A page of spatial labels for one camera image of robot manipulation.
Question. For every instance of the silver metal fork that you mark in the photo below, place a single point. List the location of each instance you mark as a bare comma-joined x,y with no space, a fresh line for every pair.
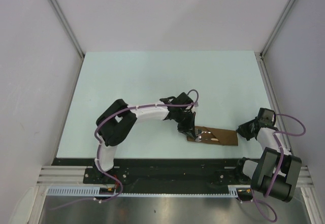
200,132

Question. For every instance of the right side aluminium rail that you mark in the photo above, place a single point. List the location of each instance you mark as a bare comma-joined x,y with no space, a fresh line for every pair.
272,98

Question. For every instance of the spoon with wooden handle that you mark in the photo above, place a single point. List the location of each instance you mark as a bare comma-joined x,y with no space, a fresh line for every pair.
206,139

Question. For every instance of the aluminium rail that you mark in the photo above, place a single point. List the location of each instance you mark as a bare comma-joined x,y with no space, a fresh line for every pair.
272,98
74,175

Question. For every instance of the brown cloth napkin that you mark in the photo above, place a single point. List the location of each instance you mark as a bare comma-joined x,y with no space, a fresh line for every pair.
225,137

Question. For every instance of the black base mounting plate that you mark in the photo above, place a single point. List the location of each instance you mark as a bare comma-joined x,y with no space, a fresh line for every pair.
161,176

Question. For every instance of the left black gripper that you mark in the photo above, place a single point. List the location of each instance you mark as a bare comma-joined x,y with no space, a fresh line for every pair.
189,128

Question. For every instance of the aluminium frame post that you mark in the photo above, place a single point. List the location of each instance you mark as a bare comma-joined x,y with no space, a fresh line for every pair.
66,27
276,29

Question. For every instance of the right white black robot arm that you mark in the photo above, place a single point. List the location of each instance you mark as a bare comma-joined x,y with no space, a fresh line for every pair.
276,173

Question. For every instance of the front aluminium rail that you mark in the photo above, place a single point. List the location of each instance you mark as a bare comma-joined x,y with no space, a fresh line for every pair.
74,175

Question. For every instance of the right aluminium frame post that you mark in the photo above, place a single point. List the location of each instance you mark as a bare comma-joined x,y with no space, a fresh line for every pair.
276,29

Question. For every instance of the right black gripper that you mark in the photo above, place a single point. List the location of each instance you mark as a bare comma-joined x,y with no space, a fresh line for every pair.
242,130

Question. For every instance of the left aluminium frame post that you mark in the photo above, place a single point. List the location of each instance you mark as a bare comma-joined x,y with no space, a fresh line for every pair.
66,27

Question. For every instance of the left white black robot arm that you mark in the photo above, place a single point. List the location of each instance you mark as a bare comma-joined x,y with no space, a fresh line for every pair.
114,125

